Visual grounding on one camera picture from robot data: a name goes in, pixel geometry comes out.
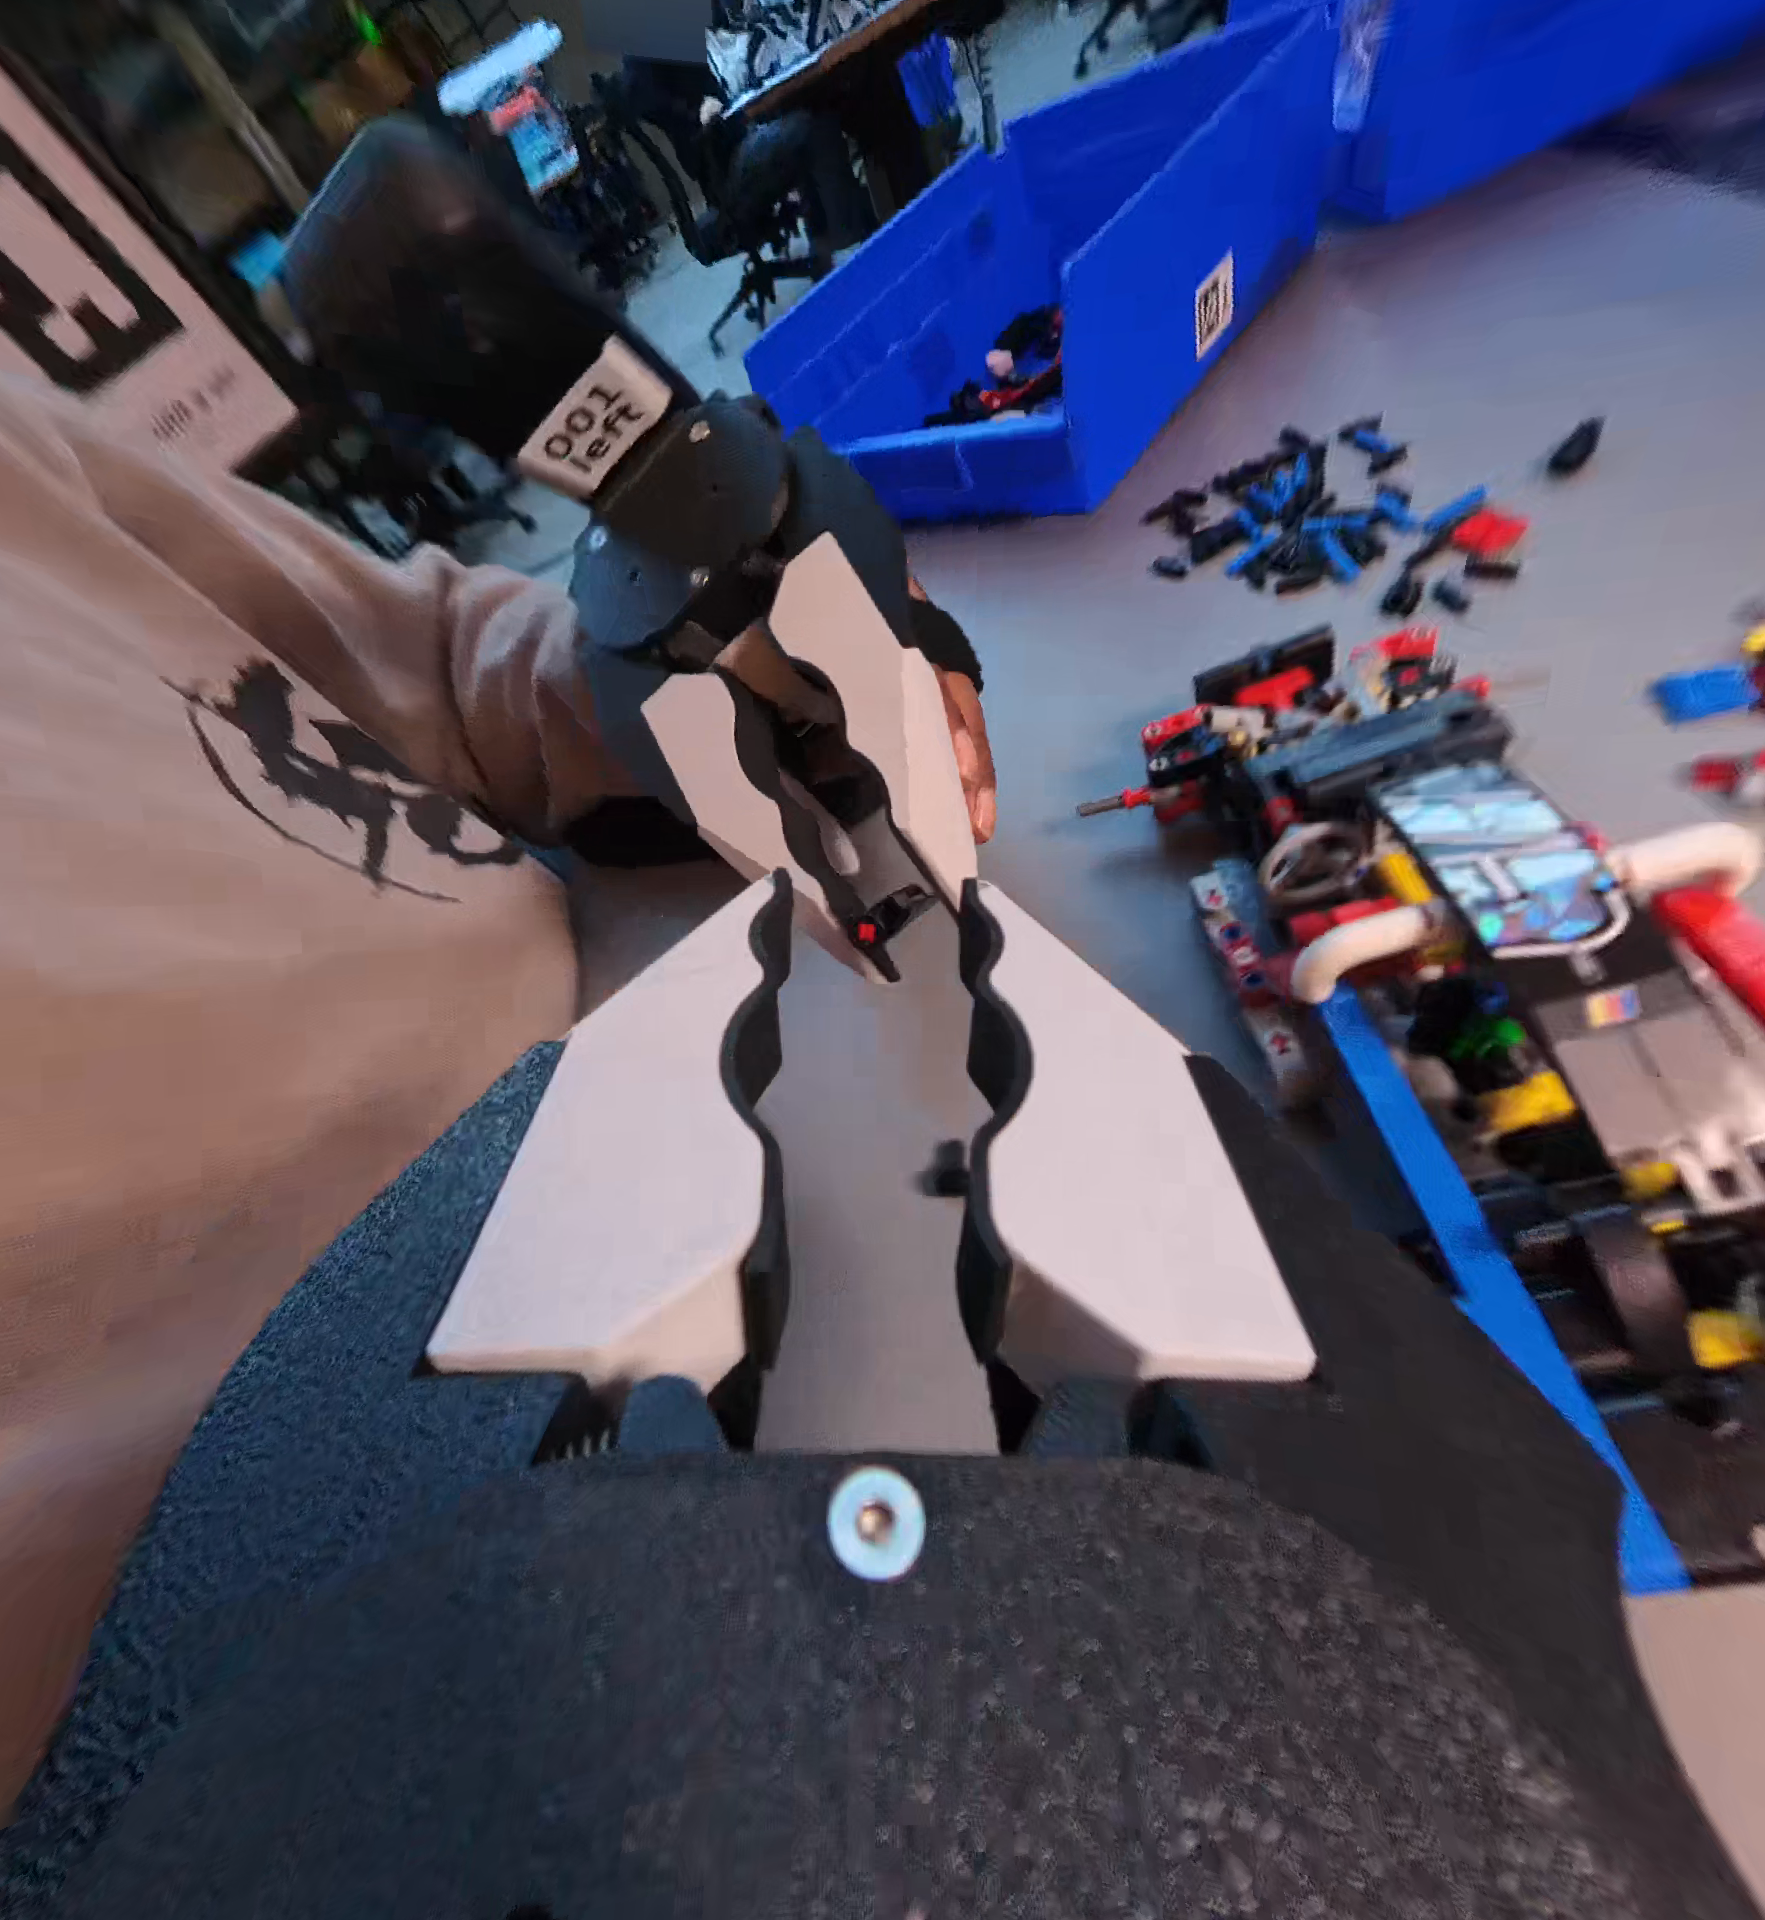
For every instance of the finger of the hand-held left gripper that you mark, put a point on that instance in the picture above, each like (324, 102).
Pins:
(716, 766)
(867, 646)

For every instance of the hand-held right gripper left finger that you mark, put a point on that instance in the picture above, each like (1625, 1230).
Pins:
(626, 1201)

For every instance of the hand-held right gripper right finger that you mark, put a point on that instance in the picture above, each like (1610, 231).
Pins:
(1137, 1216)

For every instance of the person's left forearm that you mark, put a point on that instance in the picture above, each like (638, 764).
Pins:
(506, 704)

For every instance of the partly built lego car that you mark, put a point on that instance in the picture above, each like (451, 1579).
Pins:
(1498, 961)

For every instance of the red square lego plate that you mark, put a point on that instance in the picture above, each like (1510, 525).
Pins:
(1489, 530)

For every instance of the black angled lego piece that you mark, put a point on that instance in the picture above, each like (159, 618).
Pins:
(1574, 447)

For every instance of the blue lego plate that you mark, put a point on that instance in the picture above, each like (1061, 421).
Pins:
(1701, 695)

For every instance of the person's left hand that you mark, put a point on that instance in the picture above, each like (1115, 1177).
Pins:
(974, 757)

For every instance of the black office chair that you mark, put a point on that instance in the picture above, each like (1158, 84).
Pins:
(740, 255)

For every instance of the pile of blue black pins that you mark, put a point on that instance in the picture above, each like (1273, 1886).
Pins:
(1303, 517)

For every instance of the person's torso beige hoodie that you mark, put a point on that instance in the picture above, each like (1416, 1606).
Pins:
(147, 976)

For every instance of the blue plastic bin white label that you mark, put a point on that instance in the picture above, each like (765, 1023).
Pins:
(1198, 224)

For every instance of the white sign black code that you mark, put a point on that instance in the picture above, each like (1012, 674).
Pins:
(58, 272)

